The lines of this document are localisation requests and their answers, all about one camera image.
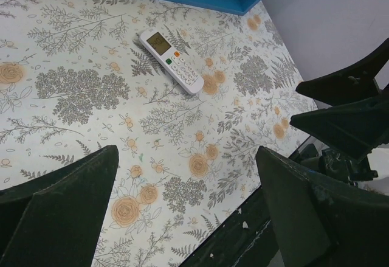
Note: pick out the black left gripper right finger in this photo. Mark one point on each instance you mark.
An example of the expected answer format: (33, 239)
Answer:
(355, 221)

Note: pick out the floral patterned table mat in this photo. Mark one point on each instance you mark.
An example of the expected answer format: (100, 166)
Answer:
(75, 77)

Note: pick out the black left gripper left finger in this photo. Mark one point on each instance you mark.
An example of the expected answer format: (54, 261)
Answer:
(55, 220)

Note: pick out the white remote control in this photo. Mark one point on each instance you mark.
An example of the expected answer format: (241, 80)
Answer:
(171, 60)

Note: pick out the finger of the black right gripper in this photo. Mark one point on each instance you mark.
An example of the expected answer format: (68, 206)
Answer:
(353, 129)
(348, 85)

